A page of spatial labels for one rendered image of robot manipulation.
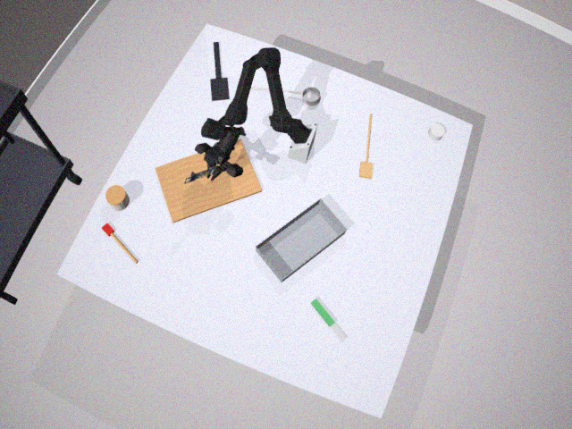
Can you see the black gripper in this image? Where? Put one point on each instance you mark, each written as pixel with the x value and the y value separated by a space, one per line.
pixel 233 170

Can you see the dark grey cylinder with tan top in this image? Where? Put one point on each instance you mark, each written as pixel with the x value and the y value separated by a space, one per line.
pixel 117 197

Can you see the light brown wooden board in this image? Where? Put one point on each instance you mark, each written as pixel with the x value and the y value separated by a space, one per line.
pixel 201 195

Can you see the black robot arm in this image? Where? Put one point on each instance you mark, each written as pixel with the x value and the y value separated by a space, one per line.
pixel 269 58

